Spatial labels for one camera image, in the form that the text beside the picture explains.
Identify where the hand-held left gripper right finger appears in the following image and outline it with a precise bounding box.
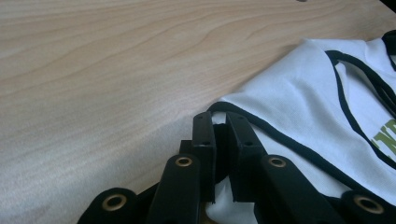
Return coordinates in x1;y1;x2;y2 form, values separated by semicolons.
225;111;267;203

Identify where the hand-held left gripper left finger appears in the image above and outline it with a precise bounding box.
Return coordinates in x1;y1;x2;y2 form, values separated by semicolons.
191;111;218;203

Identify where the white printed tank top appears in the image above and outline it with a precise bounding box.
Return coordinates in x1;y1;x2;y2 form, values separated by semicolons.
205;29;396;224

